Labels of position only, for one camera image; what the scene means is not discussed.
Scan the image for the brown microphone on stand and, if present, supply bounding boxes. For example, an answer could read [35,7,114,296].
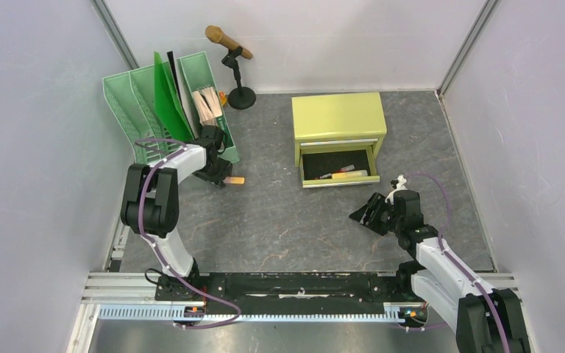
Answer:
[205,25,256,110]

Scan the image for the yellow highlighter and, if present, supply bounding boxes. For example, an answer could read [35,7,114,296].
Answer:
[332,170,368,179]

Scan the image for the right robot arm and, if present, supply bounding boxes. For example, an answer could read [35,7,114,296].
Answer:
[349,190,531,352]

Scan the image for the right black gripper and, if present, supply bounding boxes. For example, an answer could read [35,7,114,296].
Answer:
[348,192,402,236]

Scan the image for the yellow-green drawer chest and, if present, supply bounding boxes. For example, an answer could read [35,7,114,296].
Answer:
[291,92,387,188]

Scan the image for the small orange object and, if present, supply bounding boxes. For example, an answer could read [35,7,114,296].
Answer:
[218,91,227,107]

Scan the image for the orange pink highlighter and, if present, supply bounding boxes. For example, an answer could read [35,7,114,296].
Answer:
[224,176,245,185]

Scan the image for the mint green file organizer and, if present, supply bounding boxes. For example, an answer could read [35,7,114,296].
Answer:
[102,51,240,164]

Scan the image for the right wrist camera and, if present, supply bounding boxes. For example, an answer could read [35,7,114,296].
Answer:
[385,174,407,204]

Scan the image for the green plastic folder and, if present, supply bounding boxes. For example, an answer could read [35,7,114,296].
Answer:
[154,52,193,142]

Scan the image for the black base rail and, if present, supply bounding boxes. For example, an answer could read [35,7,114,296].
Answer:
[154,272,421,315]

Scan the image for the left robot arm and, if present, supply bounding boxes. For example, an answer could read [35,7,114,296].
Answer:
[120,125,232,300]

